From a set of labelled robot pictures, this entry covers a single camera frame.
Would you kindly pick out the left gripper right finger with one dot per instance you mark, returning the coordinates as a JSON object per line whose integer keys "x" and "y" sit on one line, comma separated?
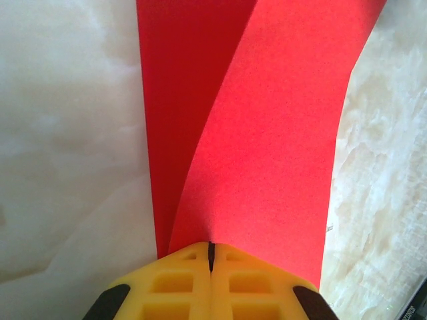
{"x": 253, "y": 290}

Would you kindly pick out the red square paper sheet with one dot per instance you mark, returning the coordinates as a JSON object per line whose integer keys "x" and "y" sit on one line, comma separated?
{"x": 267, "y": 133}

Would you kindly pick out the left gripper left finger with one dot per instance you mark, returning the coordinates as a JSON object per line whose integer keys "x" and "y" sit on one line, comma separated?
{"x": 173, "y": 290}

